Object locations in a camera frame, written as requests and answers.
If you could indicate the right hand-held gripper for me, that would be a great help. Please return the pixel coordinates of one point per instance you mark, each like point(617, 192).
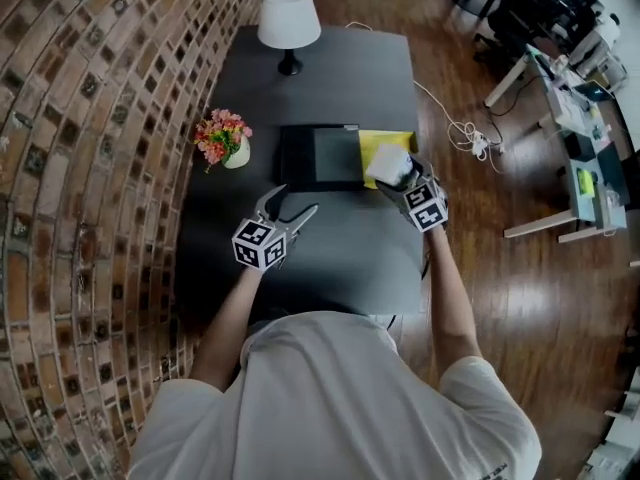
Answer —
point(424, 205)

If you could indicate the white shade table lamp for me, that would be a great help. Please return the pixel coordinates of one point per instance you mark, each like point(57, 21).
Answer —
point(289, 18)

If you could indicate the black office chair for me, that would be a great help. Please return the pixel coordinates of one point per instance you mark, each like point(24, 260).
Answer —
point(535, 13)

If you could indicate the white tissues pack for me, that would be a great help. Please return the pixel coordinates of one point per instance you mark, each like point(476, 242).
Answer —
point(390, 164)

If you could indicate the black box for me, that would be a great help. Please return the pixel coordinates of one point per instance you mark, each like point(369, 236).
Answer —
point(320, 157)

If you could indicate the yellow padded envelope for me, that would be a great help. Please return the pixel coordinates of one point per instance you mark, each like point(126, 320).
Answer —
point(380, 140)

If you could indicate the white cluttered desk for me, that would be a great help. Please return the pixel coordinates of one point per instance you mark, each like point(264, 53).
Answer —
point(575, 133)

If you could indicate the green sticky note pad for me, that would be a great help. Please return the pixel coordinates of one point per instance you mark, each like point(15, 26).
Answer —
point(585, 182)

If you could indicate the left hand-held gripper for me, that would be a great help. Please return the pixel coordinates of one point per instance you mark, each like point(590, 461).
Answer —
point(260, 248)

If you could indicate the white power strip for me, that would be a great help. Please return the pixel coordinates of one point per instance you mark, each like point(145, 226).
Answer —
point(480, 145)

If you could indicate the flowers in white pot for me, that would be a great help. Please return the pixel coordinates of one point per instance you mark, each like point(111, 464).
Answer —
point(225, 138)

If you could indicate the person's right forearm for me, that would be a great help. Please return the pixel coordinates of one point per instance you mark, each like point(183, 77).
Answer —
point(450, 298)

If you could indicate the person's left forearm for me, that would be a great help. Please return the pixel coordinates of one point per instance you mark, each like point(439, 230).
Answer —
point(227, 318)

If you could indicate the person's white shirt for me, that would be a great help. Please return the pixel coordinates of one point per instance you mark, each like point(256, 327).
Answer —
point(325, 408)

